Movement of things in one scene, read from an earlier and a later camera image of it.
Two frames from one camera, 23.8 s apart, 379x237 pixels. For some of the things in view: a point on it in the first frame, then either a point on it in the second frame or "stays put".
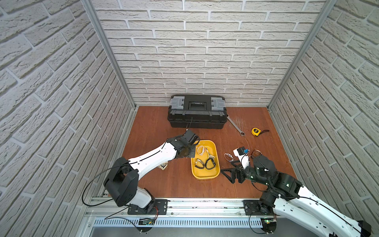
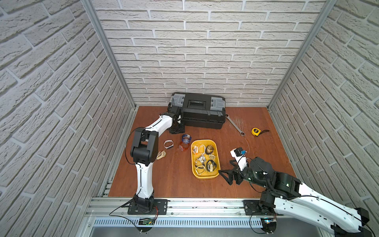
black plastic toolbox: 197,111 stays put
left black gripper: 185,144 -> 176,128
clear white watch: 203,149 -> 202,159
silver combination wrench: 234,124 stays put
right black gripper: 238,171 stays put
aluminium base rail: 106,213 stays put
